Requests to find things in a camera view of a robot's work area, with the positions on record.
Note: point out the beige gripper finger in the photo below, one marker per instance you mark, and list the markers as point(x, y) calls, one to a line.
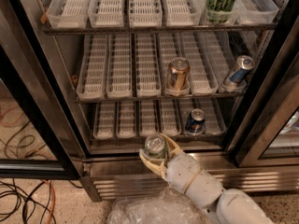
point(156, 165)
point(172, 149)

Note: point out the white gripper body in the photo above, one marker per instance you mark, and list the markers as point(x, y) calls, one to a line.
point(182, 172)

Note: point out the green soda can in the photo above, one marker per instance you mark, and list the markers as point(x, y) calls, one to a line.
point(155, 146)

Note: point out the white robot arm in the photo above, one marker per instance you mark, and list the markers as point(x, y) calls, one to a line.
point(164, 157)

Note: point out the dark blue soda can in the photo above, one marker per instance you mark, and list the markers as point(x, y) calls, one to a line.
point(195, 122)

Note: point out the gold copper soda can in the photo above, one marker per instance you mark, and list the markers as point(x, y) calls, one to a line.
point(177, 74)

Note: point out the stainless steel fridge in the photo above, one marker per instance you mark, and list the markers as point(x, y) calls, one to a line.
point(127, 65)

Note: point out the blue silver soda can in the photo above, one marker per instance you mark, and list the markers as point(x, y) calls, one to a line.
point(243, 65)

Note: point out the open glass fridge door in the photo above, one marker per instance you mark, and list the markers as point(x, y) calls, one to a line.
point(36, 68)

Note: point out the tall green lime can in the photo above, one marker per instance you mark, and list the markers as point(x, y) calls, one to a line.
point(219, 11)

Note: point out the crumpled clear plastic bag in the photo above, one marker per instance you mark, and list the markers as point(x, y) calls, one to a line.
point(167, 207)

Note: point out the bottom wire shelf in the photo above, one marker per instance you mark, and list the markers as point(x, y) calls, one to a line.
point(178, 138)

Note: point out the wire shelf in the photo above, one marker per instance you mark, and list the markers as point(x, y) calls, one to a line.
point(178, 138)
point(156, 30)
point(161, 97)

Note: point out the middle wire shelf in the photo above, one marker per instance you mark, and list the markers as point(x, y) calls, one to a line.
point(161, 97)

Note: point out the top wire shelf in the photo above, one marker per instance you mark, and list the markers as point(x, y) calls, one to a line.
point(156, 30)

